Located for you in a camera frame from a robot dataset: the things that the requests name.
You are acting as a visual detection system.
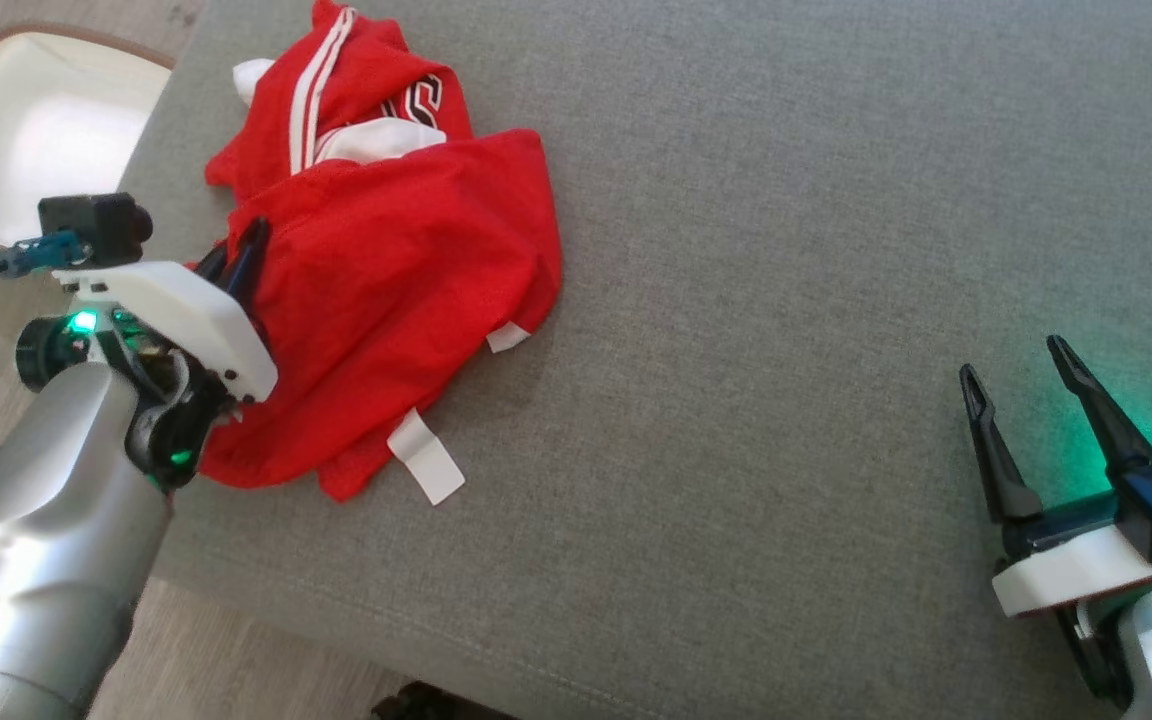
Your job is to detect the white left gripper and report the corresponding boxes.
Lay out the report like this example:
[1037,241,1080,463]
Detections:
[66,217,279,493]

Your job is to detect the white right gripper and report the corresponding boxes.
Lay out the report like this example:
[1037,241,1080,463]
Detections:
[958,335,1152,713]

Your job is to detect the red jersey with white stripes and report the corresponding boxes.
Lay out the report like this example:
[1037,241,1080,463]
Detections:
[194,0,565,507]

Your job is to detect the white plastic laundry basket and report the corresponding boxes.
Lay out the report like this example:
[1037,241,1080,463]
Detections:
[0,30,177,253]

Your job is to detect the grey fabric ottoman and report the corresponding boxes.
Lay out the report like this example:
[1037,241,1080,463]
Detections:
[116,0,1152,720]

